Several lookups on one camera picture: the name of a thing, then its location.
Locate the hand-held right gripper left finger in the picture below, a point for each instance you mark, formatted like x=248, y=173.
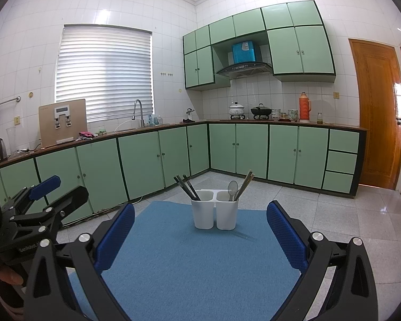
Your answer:
x=117, y=237

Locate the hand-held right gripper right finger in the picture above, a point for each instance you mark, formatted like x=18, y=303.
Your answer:
x=284, y=235

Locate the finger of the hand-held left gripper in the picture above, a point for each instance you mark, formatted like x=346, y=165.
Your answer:
x=46, y=184
x=73, y=198

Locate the plain wooden chopstick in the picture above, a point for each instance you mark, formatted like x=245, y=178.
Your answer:
x=246, y=184

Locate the printed wooden chopstick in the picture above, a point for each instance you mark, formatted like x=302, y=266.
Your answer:
x=244, y=184

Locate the white two-compartment utensil holder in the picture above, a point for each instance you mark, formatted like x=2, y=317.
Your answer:
x=215, y=212

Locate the dark blue chopstick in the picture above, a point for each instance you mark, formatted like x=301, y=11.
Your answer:
x=192, y=187
x=184, y=189

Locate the person's left hand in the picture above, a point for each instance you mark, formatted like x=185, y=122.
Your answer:
x=8, y=277

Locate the brown countertop water dispenser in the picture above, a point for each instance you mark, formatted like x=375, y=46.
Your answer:
x=61, y=133

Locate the clear plastic jug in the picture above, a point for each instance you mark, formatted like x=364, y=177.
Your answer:
x=11, y=140

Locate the electric kettle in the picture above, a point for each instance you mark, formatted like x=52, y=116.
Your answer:
x=0, y=149

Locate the red cloth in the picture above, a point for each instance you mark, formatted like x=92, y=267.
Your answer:
x=86, y=135

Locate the blue table cloth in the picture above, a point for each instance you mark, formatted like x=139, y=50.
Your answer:
x=193, y=267

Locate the green base cabinets with counter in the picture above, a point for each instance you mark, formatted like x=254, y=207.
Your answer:
x=250, y=150

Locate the metal kitchen faucet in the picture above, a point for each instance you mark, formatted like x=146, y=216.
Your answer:
x=141, y=110

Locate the bottles beside sink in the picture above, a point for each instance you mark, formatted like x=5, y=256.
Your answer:
x=155, y=119

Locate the stack of bowls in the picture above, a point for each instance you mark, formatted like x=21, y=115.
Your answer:
x=276, y=114

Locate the patterned bowl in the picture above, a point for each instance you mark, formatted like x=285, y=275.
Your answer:
x=293, y=114

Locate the glass jar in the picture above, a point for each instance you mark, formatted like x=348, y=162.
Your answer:
x=319, y=118

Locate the white window blind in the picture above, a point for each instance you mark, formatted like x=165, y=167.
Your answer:
x=103, y=73

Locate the black wok with lid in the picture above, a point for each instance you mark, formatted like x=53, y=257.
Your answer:
x=261, y=111

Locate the orange thermos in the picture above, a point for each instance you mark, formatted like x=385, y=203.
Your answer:
x=304, y=107

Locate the white cooking pot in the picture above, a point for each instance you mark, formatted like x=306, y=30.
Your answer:
x=237, y=110

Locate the wooden door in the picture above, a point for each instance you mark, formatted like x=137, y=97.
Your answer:
x=376, y=113

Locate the black range hood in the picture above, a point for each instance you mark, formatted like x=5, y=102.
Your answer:
x=244, y=70

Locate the blue hood chimney cover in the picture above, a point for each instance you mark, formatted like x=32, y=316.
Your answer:
x=243, y=52

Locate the metal towel rail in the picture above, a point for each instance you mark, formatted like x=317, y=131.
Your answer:
x=6, y=101

